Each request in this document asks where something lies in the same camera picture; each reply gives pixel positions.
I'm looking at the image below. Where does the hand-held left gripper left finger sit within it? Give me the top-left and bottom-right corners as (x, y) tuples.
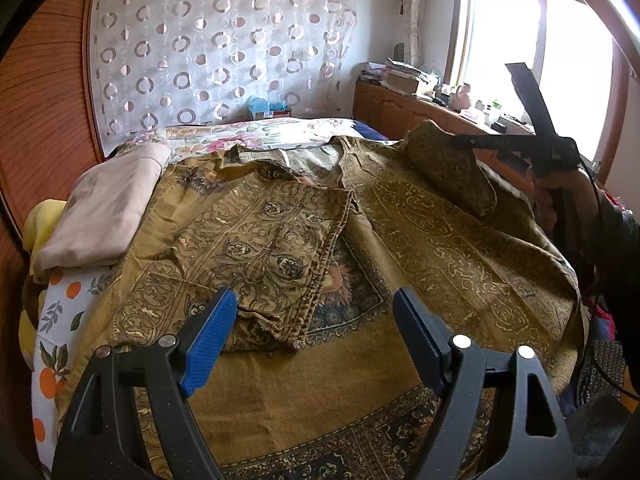
(52, 286), (239, 480)

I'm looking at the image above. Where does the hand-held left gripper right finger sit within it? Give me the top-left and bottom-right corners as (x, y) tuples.
(392, 287), (571, 480)

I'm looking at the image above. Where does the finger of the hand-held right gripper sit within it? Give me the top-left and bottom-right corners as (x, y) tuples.
(469, 139), (554, 157)
(449, 132), (545, 149)

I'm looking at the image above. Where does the person's right hand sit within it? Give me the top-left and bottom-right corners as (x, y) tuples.
(532, 167), (603, 266)

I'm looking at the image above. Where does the brown bordered floral blanket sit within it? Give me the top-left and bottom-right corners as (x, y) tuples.
(57, 152), (586, 480)

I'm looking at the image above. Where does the wooden cabinet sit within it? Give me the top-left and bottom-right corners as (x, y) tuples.
(352, 80), (546, 161)

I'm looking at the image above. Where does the stack of papers and books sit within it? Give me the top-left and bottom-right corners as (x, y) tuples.
(357, 57), (444, 99)

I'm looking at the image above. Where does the dark blue pillow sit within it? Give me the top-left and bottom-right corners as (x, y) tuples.
(350, 119), (397, 142)

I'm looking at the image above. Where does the beige window curtain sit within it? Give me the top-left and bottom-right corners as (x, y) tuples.
(397, 0), (432, 68)

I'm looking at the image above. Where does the orange fruit print bed sheet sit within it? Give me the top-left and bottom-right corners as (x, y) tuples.
(30, 264), (126, 461)

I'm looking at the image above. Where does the folded beige cloth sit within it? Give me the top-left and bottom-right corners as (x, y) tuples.
(37, 142), (171, 271)

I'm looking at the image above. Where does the black patterned bag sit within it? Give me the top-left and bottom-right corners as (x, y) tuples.
(575, 339), (627, 407)

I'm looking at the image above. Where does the yellow cloth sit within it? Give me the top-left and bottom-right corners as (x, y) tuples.
(20, 199), (68, 278)

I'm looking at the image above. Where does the pink floral quilt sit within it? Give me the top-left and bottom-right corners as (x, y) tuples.
(117, 117), (366, 162)

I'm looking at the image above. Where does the blue plastic bag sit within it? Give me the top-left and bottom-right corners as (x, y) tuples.
(246, 95), (289, 114)

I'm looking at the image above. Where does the wooden slatted wardrobe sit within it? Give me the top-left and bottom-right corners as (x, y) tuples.
(0, 0), (108, 466)

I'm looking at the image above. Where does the sheer circle patterned curtain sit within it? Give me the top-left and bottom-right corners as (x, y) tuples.
(92, 0), (359, 157)

